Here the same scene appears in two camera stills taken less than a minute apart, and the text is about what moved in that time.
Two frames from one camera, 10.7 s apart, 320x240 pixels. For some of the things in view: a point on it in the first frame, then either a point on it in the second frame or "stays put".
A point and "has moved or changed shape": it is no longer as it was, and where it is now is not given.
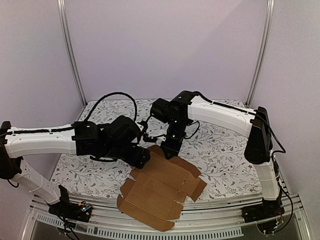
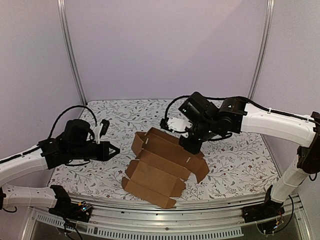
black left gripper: [142, 160] to [104, 156]
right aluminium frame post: [268, 26] stays put
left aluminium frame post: [61, 7] stays put
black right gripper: [170, 149] to [191, 144]
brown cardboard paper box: [155, 195] has moved or changed shape
